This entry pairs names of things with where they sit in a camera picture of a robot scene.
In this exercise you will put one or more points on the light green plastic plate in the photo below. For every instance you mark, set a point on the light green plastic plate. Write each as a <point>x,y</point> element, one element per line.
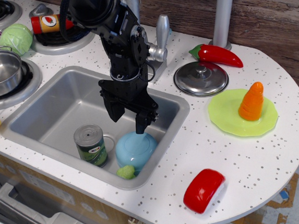
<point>223,112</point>

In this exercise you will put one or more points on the grey support pole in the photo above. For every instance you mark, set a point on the grey support pole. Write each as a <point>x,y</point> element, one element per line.
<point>222,24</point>
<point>134,6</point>

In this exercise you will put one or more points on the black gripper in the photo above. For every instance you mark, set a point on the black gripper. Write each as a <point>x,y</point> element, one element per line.
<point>131,95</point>

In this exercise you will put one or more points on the light blue bowl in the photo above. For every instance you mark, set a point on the light blue bowl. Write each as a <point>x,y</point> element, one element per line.
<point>135,150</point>

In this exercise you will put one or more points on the orange toy carrot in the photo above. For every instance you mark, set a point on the orange toy carrot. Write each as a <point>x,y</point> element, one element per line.
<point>252,104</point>

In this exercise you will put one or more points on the red toy sushi piece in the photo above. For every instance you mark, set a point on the red toy sushi piece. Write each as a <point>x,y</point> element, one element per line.
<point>202,189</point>

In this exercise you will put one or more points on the toy stove burner front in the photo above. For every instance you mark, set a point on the toy stove burner front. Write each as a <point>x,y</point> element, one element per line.
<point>30,82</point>

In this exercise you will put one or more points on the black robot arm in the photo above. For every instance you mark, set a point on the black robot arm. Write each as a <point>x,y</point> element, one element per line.
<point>122,39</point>

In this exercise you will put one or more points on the green toy lettuce piece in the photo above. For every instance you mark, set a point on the green toy lettuce piece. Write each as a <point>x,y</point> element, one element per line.
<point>126,172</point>

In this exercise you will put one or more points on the red toy ketchup can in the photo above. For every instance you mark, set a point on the red toy ketchup can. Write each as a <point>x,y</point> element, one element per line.
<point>45,23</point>

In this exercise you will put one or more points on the grey support pole right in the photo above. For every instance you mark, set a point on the grey support pole right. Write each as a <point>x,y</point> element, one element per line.
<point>222,24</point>

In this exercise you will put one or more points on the grey toy sink basin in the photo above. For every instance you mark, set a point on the grey toy sink basin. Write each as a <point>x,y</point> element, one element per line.
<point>47,121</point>

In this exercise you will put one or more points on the green toy can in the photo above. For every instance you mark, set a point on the green toy can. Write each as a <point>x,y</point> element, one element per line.
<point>90,144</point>

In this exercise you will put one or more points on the silver toy faucet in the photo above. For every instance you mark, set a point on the silver toy faucet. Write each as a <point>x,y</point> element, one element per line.
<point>158,51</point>

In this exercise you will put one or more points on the green toy cabbage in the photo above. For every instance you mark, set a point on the green toy cabbage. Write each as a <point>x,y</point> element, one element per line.
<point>18,37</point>

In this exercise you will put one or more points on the red toy chili pepper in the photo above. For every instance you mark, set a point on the red toy chili pepper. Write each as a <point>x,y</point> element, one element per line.
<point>215,54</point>

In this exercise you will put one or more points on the toy stove burner back-right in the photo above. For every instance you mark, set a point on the toy stove burner back-right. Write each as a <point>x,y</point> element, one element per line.
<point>54,43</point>

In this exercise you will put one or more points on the grey oven door handle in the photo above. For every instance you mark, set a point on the grey oven door handle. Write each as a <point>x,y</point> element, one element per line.
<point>31,207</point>

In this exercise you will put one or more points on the silver pot lid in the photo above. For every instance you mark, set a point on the silver pot lid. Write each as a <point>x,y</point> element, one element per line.
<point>201,79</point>

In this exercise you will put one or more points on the grey support pole left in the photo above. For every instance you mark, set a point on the grey support pole left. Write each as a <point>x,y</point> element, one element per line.
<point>134,6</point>

